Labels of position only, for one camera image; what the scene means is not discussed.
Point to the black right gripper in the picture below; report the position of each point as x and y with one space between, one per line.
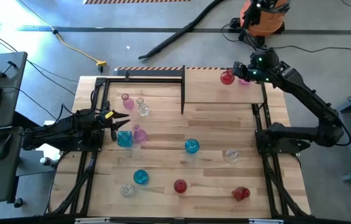
249 74

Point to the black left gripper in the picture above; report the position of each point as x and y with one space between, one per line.
102 121

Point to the red cone vase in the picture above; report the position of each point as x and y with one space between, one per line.
226 79

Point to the purple ribbed bottle vase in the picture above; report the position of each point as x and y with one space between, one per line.
244 82

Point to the blue square bottle vase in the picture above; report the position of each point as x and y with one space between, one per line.
125 138

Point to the pink ribbed cone vase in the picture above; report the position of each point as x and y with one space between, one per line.
140 135

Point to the clear hexagonal vase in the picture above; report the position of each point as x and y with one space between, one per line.
142 108

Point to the blue round vase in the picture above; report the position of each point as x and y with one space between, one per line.
192 146

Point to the clear ribbed jar vase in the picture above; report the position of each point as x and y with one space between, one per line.
231 155

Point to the red ribbed bottle vase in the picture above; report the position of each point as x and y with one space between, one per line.
180 185

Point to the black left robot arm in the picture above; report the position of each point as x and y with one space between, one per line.
63 130

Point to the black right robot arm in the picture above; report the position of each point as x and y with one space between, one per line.
303 90

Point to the yellow tag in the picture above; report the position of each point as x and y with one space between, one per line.
109 114

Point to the pink bulb vase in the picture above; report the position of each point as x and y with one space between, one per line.
128 101

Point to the orange shop vacuum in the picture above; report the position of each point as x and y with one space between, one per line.
265 21

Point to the black mat hazard stripe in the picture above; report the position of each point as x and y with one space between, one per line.
150 72

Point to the blue diamond-pattern vase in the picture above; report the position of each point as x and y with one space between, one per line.
141 176

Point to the clear round vase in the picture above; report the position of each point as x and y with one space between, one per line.
127 190

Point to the white sheet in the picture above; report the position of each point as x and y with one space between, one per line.
49 152

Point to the small bottle white cap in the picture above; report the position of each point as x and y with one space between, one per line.
51 162

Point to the black computer mouse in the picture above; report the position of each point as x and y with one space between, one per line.
2 143

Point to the dark red faceted vase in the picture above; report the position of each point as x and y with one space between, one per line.
241 193

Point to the black desk foot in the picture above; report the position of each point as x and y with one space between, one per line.
18 203

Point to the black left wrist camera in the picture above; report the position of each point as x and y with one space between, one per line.
113 135

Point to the black aluminium table frame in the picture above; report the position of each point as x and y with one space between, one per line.
146 80

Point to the white bracket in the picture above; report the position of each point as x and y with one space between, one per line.
265 221
91 221

